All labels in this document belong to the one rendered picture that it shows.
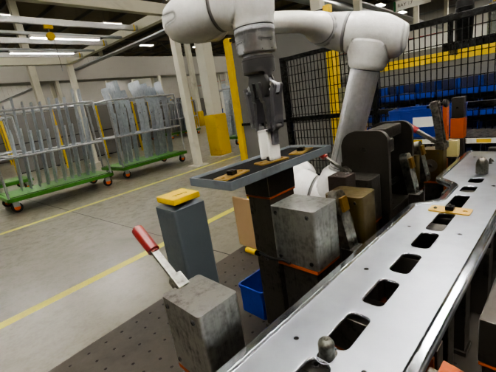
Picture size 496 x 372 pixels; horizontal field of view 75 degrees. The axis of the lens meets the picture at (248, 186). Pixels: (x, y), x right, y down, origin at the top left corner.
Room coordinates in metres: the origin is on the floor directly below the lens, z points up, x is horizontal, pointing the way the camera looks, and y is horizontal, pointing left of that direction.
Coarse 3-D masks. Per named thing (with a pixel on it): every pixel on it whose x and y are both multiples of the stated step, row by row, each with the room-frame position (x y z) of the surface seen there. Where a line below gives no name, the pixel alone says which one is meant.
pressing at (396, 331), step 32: (448, 192) 0.80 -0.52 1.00; (480, 192) 0.77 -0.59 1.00; (416, 224) 0.64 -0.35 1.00; (448, 224) 0.62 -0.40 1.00; (480, 224) 0.60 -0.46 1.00; (352, 256) 0.54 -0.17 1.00; (384, 256) 0.53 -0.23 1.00; (416, 256) 0.52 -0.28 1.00; (448, 256) 0.50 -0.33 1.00; (480, 256) 0.49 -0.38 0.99; (320, 288) 0.46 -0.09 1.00; (352, 288) 0.45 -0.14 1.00; (416, 288) 0.43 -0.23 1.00; (448, 288) 0.42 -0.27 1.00; (288, 320) 0.40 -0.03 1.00; (320, 320) 0.39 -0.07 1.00; (384, 320) 0.37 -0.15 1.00; (416, 320) 0.36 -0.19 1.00; (448, 320) 0.36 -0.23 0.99; (256, 352) 0.35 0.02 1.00; (288, 352) 0.34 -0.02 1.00; (352, 352) 0.32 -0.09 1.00; (384, 352) 0.32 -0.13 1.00; (416, 352) 0.31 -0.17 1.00
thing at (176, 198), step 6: (174, 192) 0.61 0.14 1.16; (180, 192) 0.61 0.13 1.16; (186, 192) 0.60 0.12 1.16; (192, 192) 0.59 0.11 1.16; (198, 192) 0.59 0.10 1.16; (156, 198) 0.60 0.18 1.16; (162, 198) 0.58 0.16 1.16; (168, 198) 0.58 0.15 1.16; (174, 198) 0.57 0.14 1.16; (180, 198) 0.57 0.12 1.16; (186, 198) 0.58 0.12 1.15; (192, 198) 0.58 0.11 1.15; (168, 204) 0.57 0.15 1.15; (174, 204) 0.56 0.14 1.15; (180, 204) 0.59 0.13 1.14
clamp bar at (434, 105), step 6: (432, 102) 1.12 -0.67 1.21; (438, 102) 1.11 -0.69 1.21; (444, 102) 1.09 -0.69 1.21; (432, 108) 1.12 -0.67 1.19; (438, 108) 1.13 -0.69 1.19; (432, 114) 1.12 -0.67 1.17; (438, 114) 1.10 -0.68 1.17; (438, 120) 1.10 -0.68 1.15; (438, 126) 1.10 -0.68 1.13; (438, 132) 1.10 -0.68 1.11; (444, 132) 1.11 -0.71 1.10; (438, 138) 1.10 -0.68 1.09; (444, 138) 1.11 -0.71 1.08; (444, 150) 1.09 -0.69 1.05
